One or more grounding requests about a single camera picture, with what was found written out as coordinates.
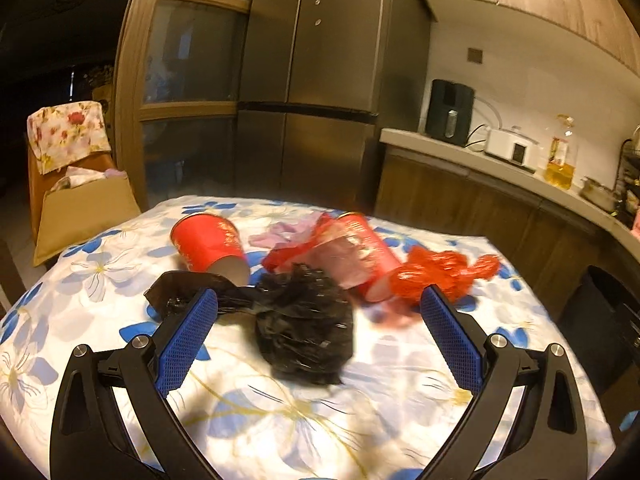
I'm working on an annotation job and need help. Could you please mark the floral cloth on chair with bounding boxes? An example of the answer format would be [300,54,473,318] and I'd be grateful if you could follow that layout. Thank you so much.
[26,101,111,174]

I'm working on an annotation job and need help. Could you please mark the black trash bin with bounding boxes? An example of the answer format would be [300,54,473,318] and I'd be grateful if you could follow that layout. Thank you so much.
[558,266,639,396]

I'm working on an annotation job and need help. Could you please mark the dark steel refrigerator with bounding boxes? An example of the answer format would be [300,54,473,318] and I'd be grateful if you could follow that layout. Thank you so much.
[234,0,432,212]

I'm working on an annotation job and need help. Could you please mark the white slow cooker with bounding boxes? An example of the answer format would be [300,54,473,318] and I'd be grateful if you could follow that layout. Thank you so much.
[484,129,540,174]

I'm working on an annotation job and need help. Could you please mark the steel bowl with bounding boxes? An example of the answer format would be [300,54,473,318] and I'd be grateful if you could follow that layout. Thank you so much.
[579,177,617,214]

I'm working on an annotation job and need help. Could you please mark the wooden lower cabinets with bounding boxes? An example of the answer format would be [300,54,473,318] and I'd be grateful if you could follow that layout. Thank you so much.
[375,146,639,318]

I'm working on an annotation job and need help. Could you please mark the black air fryer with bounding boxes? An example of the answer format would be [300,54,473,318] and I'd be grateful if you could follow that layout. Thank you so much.
[425,79,475,146]

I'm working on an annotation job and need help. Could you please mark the dark wall socket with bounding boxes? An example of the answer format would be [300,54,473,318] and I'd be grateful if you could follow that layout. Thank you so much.
[466,48,484,64]

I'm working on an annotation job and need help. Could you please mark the cooking oil bottle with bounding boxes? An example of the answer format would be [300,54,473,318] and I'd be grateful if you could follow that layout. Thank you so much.
[544,114,578,191]

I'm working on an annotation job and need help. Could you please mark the black plastic bag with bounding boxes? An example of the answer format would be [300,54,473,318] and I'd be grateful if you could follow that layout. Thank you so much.
[255,263,354,386]
[144,270,258,320]

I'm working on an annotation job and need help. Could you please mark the cardboard box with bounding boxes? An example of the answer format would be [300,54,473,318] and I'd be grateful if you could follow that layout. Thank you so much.
[32,166,140,266]

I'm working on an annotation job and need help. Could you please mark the pale pink crumpled wrapper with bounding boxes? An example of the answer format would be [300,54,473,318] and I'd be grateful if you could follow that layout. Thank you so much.
[247,210,374,291]

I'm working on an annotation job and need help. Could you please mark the red plastic bag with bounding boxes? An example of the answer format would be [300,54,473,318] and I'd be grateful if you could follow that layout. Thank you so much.
[388,246,500,304]

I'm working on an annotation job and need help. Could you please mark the red paper cup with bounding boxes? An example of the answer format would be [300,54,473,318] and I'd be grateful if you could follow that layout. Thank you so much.
[169,212,250,286]
[336,212,401,304]

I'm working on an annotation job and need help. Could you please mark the flat black plastic bag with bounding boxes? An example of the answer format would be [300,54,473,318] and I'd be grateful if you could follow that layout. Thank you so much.
[144,270,258,320]

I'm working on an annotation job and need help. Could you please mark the black dish rack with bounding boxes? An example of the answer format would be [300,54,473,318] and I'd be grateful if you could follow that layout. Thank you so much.
[614,139,640,229]

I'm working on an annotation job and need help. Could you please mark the wooden glass-panel door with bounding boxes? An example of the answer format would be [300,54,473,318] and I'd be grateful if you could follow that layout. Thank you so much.
[113,0,252,209]

